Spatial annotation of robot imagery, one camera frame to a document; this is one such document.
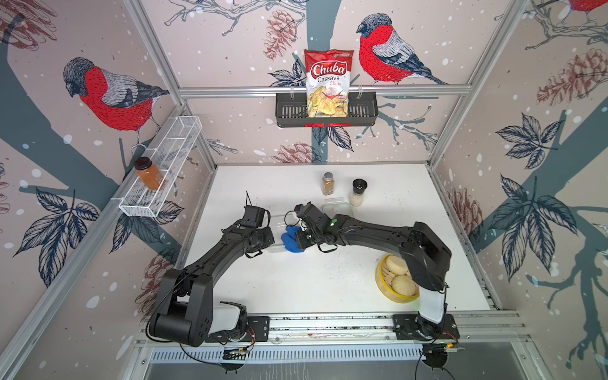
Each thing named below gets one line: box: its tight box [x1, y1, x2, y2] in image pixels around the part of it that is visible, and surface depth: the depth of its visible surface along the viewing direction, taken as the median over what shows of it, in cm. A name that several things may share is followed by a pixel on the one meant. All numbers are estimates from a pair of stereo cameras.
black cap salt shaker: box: [349, 178, 369, 207], surface depth 100 cm
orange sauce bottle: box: [134, 155, 164, 191], surface depth 69 cm
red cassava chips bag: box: [304, 49, 354, 118], surface depth 87 cm
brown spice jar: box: [321, 171, 335, 196], surface depth 106 cm
